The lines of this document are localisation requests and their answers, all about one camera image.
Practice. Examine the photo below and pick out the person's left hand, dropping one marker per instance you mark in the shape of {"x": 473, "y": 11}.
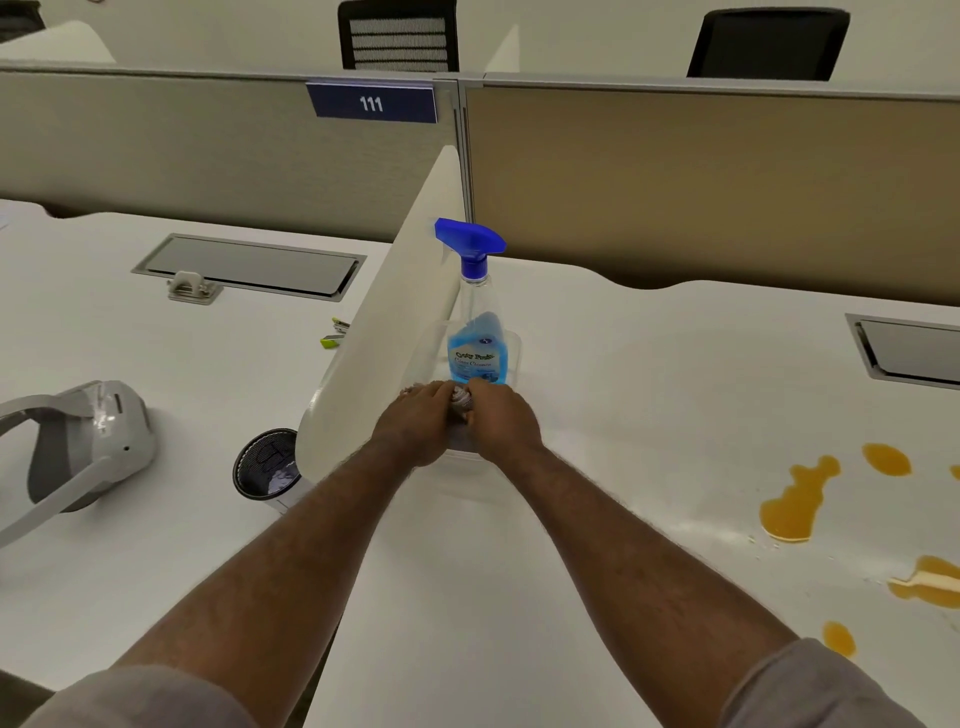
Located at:
{"x": 412, "y": 424}

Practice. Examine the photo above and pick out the person's right hand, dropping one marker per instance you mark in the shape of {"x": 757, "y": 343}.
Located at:
{"x": 506, "y": 424}

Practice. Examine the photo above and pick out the person's left fingers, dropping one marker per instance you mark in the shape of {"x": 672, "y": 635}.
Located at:
{"x": 442, "y": 397}

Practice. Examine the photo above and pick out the person's right fingers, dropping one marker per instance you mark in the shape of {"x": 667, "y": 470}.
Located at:
{"x": 480, "y": 397}

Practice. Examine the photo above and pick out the grey white cloth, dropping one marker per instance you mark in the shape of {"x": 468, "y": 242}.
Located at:
{"x": 461, "y": 400}

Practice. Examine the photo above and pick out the person's right forearm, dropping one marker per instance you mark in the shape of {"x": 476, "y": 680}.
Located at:
{"x": 622, "y": 570}

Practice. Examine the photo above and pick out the person's left forearm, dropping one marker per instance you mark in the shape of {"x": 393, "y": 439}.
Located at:
{"x": 300, "y": 555}

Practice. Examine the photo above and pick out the blue spray cleaner bottle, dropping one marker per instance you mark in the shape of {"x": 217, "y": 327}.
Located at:
{"x": 480, "y": 345}

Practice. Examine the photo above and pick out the clear plastic container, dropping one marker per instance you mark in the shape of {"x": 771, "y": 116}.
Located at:
{"x": 499, "y": 469}

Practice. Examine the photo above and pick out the white desk divider panel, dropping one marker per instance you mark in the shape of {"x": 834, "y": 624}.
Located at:
{"x": 397, "y": 315}
{"x": 60, "y": 43}

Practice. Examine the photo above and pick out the green stapler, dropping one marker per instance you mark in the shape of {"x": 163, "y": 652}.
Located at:
{"x": 335, "y": 335}

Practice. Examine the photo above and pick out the black mesh pen cup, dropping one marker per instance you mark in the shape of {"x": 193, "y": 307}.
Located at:
{"x": 266, "y": 465}

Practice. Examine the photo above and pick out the blue number sign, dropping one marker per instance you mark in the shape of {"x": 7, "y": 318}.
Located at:
{"x": 371, "y": 103}

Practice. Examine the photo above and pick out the beige cubicle partition panel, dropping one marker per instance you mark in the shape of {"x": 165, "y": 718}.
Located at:
{"x": 225, "y": 165}
{"x": 712, "y": 187}

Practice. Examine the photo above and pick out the large orange liquid spill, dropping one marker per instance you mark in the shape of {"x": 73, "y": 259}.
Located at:
{"x": 795, "y": 502}

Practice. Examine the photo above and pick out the white VR headset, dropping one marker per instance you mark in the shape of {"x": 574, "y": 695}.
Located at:
{"x": 90, "y": 442}

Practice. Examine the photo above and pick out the black mesh office chair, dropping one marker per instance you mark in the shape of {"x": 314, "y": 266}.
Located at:
{"x": 397, "y": 36}

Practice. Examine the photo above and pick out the small oval orange spill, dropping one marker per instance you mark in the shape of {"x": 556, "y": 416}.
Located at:
{"x": 886, "y": 459}

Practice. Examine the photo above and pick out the person's grey left sleeve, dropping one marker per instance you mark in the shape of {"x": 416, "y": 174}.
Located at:
{"x": 135, "y": 701}

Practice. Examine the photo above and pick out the person's grey sleeve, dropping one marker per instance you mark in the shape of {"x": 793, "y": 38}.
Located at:
{"x": 810, "y": 690}
{"x": 135, "y": 701}

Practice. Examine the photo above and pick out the small orange spill drop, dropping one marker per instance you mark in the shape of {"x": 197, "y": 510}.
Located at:
{"x": 839, "y": 639}

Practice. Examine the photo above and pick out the person's grey right sleeve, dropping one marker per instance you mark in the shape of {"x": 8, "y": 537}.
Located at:
{"x": 810, "y": 690}

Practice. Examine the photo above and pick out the orange spill with white patch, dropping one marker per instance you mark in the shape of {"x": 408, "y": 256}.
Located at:
{"x": 934, "y": 581}

